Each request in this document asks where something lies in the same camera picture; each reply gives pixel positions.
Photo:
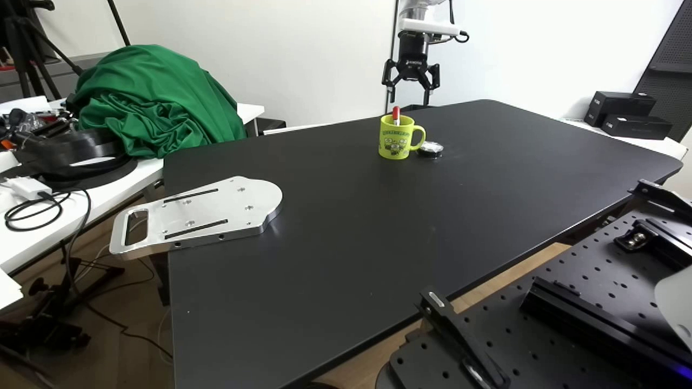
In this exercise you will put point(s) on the thin dark pole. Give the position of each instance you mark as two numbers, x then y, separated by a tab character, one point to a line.
393	29
120	22

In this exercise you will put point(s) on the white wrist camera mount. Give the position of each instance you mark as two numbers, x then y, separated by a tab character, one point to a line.
428	29

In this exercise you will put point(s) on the white side table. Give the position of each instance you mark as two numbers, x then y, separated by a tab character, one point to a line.
45	238

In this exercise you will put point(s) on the black clamp bar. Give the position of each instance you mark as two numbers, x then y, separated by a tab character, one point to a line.
454	326

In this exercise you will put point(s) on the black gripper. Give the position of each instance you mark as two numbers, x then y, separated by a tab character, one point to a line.
414	54

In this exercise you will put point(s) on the green cloth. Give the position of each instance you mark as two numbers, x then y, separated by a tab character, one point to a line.
152	99

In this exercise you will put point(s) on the black rail block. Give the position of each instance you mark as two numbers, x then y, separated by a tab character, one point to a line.
592	317

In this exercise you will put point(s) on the black device box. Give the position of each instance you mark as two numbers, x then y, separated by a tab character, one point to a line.
613	107
638	127

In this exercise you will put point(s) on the yellow mug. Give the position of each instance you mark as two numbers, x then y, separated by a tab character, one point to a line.
395	142

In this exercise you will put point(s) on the black floor stand base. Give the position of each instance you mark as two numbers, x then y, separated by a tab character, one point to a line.
50	335

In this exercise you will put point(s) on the small silver foil piece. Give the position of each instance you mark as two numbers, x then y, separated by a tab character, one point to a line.
433	148

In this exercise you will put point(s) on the black metal bracket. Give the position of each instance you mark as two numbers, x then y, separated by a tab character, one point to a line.
661	234

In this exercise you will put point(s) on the silver metal plate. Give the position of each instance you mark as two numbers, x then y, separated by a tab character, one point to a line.
209	213

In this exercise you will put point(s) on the black perforated breadboard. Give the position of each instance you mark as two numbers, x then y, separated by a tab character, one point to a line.
520	338

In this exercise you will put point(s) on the black tripod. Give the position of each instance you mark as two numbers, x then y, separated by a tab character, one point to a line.
25	43

